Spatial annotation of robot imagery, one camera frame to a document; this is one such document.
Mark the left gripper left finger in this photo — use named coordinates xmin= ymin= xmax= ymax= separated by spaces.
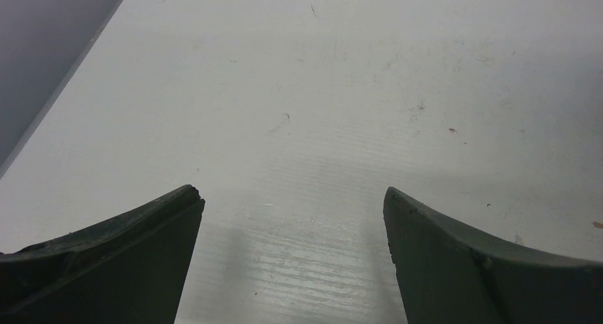
xmin=1 ymin=185 xmax=205 ymax=323

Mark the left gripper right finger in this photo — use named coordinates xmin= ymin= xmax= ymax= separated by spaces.
xmin=383 ymin=187 xmax=602 ymax=323

